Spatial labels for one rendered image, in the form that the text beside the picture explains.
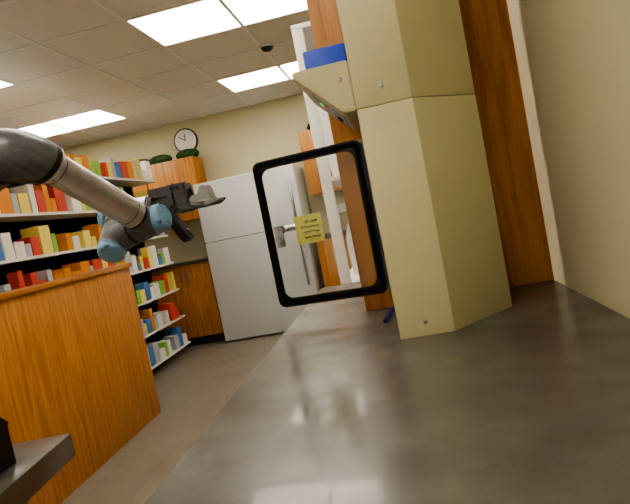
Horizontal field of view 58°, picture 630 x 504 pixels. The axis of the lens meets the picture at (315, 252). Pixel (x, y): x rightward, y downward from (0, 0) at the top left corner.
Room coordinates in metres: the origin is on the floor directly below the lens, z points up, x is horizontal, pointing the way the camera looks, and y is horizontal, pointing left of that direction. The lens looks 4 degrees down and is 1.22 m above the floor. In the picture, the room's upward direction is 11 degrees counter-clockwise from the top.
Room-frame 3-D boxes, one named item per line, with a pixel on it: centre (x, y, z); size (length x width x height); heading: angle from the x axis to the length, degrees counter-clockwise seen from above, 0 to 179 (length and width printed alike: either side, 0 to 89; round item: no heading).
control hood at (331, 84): (1.30, -0.10, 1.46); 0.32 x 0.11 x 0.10; 171
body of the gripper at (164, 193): (1.60, 0.37, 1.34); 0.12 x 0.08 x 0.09; 81
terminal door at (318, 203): (1.49, -0.02, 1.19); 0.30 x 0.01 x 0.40; 72
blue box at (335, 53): (1.39, -0.12, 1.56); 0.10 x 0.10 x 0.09; 81
